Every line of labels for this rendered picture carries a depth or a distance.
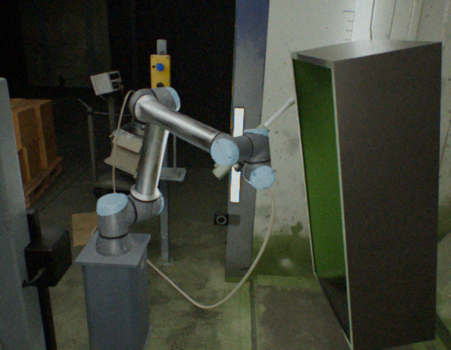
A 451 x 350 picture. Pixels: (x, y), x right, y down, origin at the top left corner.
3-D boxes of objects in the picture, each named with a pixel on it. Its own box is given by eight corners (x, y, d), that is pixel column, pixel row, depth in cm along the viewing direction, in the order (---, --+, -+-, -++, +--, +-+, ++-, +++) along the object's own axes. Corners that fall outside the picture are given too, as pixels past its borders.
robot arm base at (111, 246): (89, 255, 196) (88, 237, 192) (102, 237, 214) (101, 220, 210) (128, 257, 195) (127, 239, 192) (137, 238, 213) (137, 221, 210)
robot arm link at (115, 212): (92, 228, 201) (89, 197, 195) (121, 219, 213) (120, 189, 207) (108, 240, 191) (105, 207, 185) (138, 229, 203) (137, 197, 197)
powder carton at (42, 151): (33, 157, 491) (29, 128, 478) (58, 157, 493) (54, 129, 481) (21, 167, 455) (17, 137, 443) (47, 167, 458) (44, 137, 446)
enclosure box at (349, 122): (374, 261, 222) (365, 39, 181) (435, 339, 166) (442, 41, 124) (313, 273, 222) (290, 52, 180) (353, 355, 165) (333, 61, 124)
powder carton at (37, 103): (30, 129, 477) (26, 98, 465) (54, 129, 479) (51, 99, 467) (16, 137, 441) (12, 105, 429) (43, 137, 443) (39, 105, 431)
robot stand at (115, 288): (85, 364, 212) (74, 261, 190) (103, 324, 241) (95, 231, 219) (142, 367, 212) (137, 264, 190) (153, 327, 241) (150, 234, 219)
